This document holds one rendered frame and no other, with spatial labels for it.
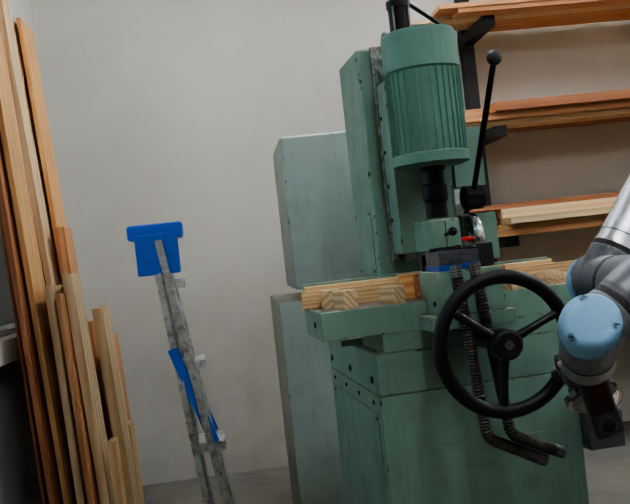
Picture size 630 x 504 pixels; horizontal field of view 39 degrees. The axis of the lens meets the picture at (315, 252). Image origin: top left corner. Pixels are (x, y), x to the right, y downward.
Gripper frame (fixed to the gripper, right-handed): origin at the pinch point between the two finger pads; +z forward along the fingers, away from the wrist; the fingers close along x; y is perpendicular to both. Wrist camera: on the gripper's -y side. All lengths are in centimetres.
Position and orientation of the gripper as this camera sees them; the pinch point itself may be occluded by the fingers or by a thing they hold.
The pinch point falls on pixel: (589, 410)
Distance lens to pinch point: 171.6
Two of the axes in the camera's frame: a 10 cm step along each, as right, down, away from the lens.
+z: 2.4, 4.6, 8.5
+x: -9.3, 3.6, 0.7
